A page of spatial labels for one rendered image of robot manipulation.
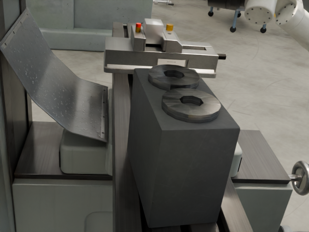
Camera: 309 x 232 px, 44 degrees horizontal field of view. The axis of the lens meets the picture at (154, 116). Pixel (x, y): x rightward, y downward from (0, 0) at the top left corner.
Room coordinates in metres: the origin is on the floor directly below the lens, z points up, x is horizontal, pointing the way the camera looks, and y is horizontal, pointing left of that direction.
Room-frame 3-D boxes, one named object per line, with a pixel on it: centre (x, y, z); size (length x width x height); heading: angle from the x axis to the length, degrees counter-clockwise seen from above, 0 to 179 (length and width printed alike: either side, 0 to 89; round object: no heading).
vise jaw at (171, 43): (1.15, -0.02, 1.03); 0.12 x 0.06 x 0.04; 10
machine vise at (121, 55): (1.15, 0.01, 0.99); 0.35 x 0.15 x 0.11; 100
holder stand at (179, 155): (0.57, -0.04, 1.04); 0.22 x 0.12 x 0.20; 16
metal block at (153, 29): (1.14, 0.04, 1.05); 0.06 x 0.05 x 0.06; 10
